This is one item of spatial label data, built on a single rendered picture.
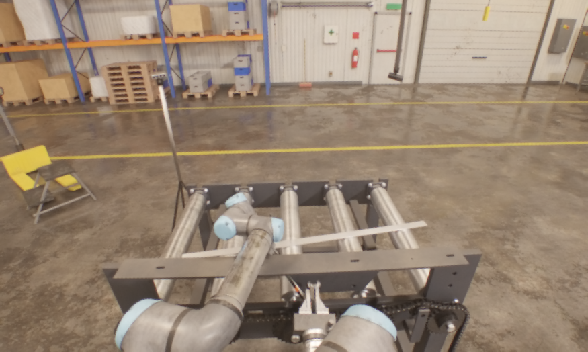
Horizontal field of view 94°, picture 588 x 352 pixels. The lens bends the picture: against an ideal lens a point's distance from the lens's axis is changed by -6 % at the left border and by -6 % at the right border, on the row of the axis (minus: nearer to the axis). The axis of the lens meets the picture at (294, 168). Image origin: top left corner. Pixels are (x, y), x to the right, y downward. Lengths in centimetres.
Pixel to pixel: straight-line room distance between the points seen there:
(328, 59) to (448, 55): 395
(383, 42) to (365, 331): 983
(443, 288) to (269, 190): 117
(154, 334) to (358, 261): 64
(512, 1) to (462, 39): 183
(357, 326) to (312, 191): 139
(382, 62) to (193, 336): 996
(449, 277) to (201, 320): 90
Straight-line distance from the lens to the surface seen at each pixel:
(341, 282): 115
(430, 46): 1081
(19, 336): 296
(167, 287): 143
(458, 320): 136
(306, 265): 101
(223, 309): 72
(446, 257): 115
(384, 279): 154
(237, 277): 79
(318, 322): 100
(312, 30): 980
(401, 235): 161
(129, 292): 126
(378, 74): 1032
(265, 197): 198
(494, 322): 266
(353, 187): 200
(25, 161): 558
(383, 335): 69
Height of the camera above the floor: 189
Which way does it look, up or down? 27 degrees down
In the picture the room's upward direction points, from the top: 1 degrees counter-clockwise
